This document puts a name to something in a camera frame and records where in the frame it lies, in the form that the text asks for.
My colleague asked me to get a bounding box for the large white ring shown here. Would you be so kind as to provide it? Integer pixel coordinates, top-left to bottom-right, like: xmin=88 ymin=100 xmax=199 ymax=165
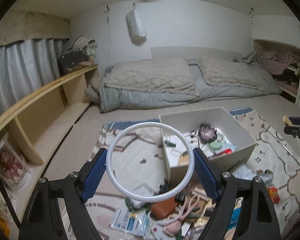
xmin=105 ymin=122 xmax=196 ymax=202

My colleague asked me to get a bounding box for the wooden block stick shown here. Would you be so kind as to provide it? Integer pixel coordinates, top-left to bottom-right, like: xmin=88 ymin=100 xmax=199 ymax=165
xmin=282 ymin=115 xmax=293 ymax=126

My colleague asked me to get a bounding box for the red qr packet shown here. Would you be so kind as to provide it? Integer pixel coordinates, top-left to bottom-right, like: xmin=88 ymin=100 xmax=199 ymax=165
xmin=267 ymin=186 xmax=280 ymax=204

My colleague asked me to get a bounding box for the pink clothes pile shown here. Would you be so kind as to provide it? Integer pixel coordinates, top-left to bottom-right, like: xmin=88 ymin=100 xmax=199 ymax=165
xmin=261 ymin=50 xmax=300 ymax=75

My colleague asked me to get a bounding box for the mint round case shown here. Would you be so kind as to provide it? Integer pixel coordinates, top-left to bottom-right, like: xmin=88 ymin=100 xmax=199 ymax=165
xmin=207 ymin=141 xmax=224 ymax=154

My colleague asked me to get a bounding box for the white cardboard shoe box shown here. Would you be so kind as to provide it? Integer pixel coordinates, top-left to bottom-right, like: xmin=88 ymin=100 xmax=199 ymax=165
xmin=159 ymin=107 xmax=256 ymax=185

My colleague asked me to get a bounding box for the wooden side shelf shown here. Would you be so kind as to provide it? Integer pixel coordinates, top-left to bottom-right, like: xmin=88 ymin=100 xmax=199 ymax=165
xmin=0 ymin=64 xmax=99 ymax=165

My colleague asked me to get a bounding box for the blue white medicine sachet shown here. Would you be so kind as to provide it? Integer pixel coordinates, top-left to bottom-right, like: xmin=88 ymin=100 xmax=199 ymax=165
xmin=109 ymin=206 xmax=149 ymax=237

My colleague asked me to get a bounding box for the beige quilted blanket right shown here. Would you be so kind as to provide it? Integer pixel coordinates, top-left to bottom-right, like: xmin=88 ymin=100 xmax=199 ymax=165
xmin=196 ymin=57 xmax=280 ymax=94

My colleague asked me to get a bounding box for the beige quilted blanket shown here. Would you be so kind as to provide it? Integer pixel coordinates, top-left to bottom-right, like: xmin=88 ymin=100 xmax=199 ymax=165
xmin=104 ymin=59 xmax=199 ymax=96
xmin=196 ymin=57 xmax=280 ymax=94

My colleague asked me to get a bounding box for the cartoon patterned blanket mat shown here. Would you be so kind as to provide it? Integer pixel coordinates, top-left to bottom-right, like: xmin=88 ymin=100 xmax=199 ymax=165
xmin=84 ymin=107 xmax=300 ymax=240

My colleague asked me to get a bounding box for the grey folded duvet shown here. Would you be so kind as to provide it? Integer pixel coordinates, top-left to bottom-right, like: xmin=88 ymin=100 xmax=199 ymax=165
xmin=84 ymin=53 xmax=281 ymax=113

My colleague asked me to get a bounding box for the beige quilted blanket left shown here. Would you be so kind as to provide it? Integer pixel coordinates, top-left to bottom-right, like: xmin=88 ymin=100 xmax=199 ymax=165
xmin=104 ymin=59 xmax=199 ymax=96

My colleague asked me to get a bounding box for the grey curtain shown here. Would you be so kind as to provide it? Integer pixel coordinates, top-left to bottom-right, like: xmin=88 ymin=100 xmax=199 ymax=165
xmin=0 ymin=39 xmax=63 ymax=116

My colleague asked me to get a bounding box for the dark storage bag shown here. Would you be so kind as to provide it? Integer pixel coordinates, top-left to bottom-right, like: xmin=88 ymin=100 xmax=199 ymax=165
xmin=57 ymin=50 xmax=91 ymax=75

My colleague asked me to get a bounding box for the white cap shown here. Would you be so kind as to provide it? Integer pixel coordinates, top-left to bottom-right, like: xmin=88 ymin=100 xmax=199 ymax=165
xmin=70 ymin=36 xmax=95 ymax=49

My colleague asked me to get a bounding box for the white hanging pouch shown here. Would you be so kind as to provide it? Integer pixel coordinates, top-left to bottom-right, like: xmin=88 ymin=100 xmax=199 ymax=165
xmin=126 ymin=4 xmax=147 ymax=41

